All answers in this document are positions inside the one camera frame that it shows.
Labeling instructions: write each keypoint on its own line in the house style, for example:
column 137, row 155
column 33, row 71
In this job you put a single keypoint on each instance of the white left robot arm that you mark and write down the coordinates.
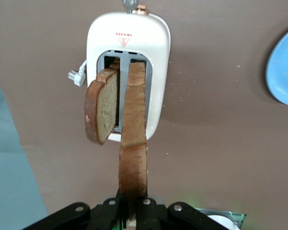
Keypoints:
column 220, row 221

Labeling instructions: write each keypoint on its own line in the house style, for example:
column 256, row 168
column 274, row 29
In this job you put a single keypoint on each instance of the toasted bread slice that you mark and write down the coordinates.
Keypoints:
column 133, row 143
column 105, row 107

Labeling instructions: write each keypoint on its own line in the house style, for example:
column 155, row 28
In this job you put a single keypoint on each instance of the white toaster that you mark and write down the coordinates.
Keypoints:
column 144, row 31

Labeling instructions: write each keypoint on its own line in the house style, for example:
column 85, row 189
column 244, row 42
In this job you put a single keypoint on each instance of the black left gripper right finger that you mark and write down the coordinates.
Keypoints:
column 146, row 215

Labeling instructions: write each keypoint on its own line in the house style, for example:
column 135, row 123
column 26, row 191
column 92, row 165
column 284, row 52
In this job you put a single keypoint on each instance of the white toaster power plug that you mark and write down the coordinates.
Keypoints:
column 75, row 77

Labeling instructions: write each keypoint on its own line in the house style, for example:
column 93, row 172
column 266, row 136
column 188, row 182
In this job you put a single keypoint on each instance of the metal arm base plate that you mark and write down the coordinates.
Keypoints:
column 237, row 216

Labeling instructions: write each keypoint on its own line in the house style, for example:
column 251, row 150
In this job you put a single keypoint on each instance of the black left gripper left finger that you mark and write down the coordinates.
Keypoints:
column 108, row 215

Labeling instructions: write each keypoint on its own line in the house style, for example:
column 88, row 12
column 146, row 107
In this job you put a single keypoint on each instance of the blue plate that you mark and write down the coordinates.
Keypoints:
column 285, row 72

